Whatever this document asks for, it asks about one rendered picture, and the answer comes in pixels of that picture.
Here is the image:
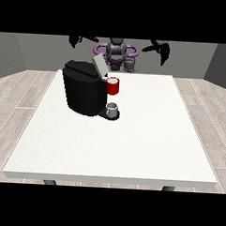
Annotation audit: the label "black coffee machine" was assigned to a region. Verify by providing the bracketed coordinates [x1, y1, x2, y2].
[59, 59, 123, 121]

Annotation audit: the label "small grey cup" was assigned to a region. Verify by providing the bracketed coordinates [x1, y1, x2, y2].
[104, 101, 120, 119]

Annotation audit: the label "dark table leg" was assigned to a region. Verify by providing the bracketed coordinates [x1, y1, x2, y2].
[41, 179, 58, 186]
[160, 185, 176, 192]

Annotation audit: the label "small grey coffee pod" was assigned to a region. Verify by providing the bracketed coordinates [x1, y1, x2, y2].
[123, 57, 137, 73]

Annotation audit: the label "red pod holder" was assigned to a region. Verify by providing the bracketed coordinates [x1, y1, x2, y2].
[104, 76, 122, 97]

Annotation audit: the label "grey robot trunk purple rings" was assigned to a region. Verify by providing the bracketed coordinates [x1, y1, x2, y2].
[92, 37, 142, 73]

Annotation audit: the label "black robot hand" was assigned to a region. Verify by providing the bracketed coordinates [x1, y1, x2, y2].
[140, 39, 172, 68]
[68, 36, 100, 51]

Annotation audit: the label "pale grey machine lid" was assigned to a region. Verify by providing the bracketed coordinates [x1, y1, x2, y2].
[90, 53, 111, 79]

